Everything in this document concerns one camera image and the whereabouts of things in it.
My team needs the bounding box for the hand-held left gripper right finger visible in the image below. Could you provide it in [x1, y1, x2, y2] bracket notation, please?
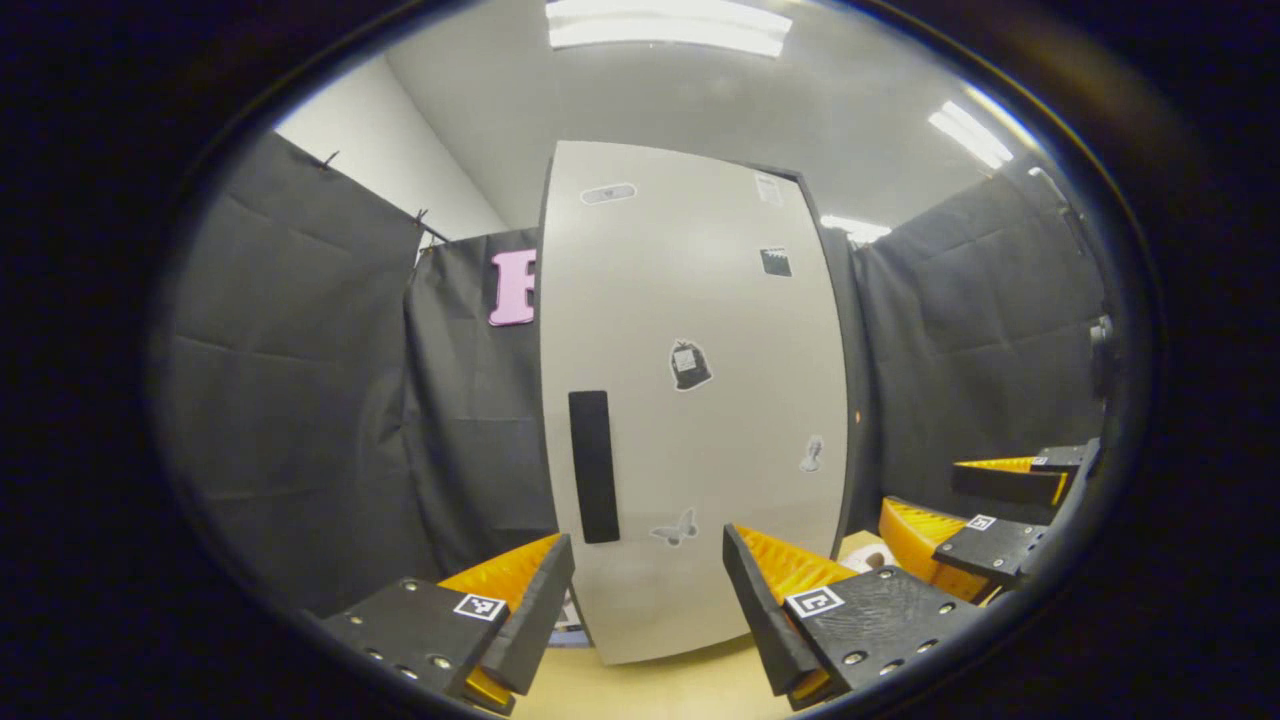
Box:
[722, 520, 986, 713]

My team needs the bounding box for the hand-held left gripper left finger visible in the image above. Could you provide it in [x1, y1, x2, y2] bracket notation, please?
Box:
[320, 530, 578, 717]

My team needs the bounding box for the black door handle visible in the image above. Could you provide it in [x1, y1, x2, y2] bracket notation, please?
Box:
[568, 390, 621, 545]

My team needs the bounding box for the white cabinet door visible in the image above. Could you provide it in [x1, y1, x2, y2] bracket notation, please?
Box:
[538, 140, 851, 666]

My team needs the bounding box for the ceiling light panel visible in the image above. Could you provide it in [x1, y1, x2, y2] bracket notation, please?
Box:
[928, 85, 1036, 171]
[545, 0, 794, 59]
[820, 213, 893, 244]

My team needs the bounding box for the black backdrop cloth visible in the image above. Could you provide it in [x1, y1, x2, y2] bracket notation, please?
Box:
[160, 130, 1111, 616]

